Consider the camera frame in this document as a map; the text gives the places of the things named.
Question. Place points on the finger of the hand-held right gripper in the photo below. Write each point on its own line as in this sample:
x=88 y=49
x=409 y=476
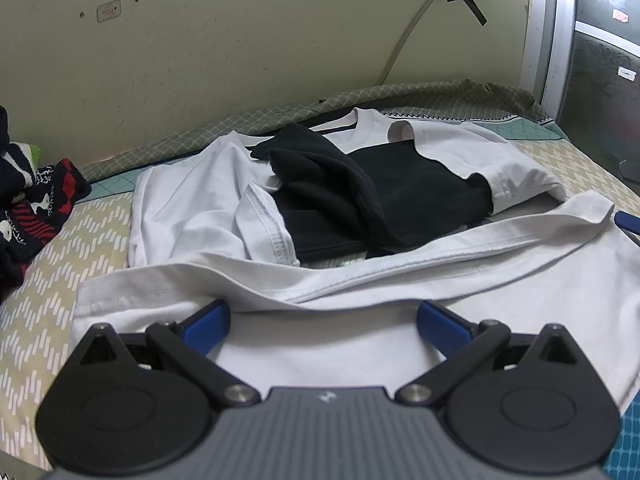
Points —
x=629 y=221

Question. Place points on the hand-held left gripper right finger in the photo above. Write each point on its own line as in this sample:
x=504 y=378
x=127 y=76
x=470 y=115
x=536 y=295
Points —
x=440 y=327

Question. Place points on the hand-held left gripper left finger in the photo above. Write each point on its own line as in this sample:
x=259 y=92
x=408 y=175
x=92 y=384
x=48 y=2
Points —
x=207 y=327

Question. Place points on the white t-shirt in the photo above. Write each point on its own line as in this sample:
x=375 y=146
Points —
x=190 y=210

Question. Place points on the black t-shirt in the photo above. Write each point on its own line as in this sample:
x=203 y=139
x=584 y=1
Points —
x=400 y=185

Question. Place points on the white window sticker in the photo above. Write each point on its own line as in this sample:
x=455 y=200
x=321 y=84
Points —
x=627 y=73

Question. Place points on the zigzag patterned bed sheet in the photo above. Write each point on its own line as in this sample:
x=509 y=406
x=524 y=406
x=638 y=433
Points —
x=60 y=270

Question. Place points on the frosted glass window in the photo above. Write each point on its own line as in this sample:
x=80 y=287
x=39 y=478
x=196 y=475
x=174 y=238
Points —
x=600 y=60

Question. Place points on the pink window sticker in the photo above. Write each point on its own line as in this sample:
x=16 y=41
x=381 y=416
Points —
x=620 y=16

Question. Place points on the dark patterned knit garment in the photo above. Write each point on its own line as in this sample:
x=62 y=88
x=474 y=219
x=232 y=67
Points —
x=45 y=195

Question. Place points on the small wall sticker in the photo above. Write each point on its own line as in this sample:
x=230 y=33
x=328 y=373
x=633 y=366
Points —
x=108 y=12

